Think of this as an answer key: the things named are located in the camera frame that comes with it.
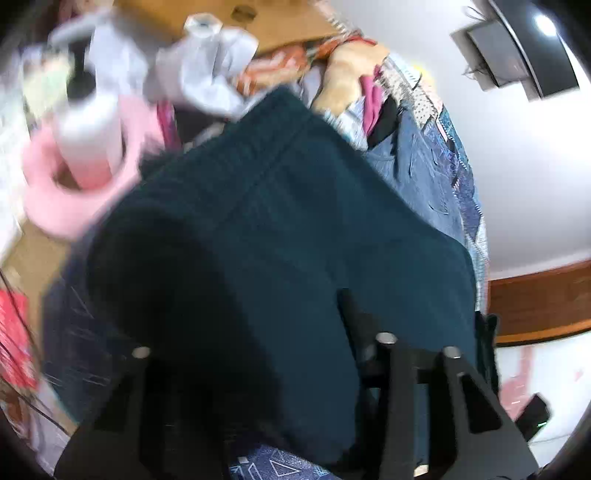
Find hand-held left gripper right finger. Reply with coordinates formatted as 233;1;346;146
339;288;539;480

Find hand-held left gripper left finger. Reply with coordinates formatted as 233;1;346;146
53;346;232;480

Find dark teal pants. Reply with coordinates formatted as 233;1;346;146
44;88;481;467

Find small black device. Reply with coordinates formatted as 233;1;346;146
515;392;551;440

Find red packet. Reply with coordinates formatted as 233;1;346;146
0;288;42;393

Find wooden baseboard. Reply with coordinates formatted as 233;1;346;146
487;261;591;346

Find pink round holder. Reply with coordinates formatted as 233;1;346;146
23;99;158;238

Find blue jeans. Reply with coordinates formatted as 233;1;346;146
365;106;467;245

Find white bottle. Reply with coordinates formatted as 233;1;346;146
53;76;126;190

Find magenta cloth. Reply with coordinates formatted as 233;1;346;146
361;75;385;136

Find white crumpled cloth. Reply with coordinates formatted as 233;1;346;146
152;23;260;117

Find orange patterned cloth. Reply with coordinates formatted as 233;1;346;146
235;39;326;96

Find wooden lap desk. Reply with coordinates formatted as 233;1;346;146
115;0;342;52

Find small black wall monitor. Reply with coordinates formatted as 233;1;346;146
450;18;527;90

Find black wall television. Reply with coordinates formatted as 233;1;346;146
489;0;580;100

